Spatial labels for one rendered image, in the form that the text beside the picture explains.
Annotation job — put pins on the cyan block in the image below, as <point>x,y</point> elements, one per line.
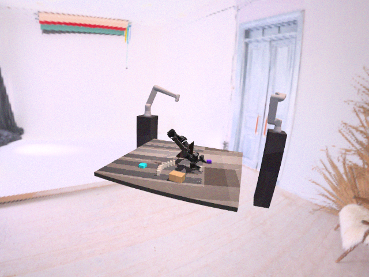
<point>142,165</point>

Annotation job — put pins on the orange box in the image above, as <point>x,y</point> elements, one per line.
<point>176,176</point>

